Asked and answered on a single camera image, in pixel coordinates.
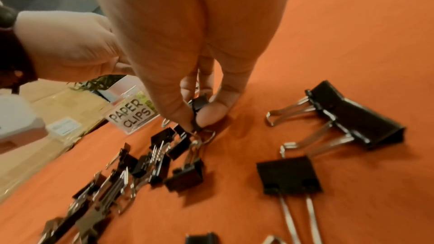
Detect person's right hand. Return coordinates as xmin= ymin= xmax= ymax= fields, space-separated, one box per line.
xmin=84 ymin=0 xmax=296 ymax=132

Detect person's left hand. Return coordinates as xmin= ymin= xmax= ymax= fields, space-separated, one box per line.
xmin=13 ymin=9 xmax=137 ymax=83

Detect black binder clip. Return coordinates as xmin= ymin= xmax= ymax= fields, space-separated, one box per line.
xmin=187 ymin=94 xmax=217 ymax=146

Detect pile of green paper clips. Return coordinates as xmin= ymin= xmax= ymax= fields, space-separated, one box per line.
xmin=135 ymin=91 xmax=158 ymax=112

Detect clear two-compartment plastic box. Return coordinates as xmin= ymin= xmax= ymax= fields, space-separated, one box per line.
xmin=101 ymin=75 xmax=160 ymax=136

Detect pile of black binder clips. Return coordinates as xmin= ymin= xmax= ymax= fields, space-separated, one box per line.
xmin=37 ymin=80 xmax=406 ymax=244

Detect brown cardboard box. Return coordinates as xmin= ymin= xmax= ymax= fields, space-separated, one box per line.
xmin=0 ymin=78 xmax=113 ymax=203

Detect green plant in white pot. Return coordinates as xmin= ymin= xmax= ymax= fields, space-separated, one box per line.
xmin=69 ymin=74 xmax=128 ymax=102

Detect black wristband with marker tiles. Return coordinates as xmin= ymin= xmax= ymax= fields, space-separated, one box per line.
xmin=0 ymin=4 xmax=38 ymax=94

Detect white shipping label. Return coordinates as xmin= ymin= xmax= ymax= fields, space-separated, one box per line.
xmin=47 ymin=117 xmax=82 ymax=136

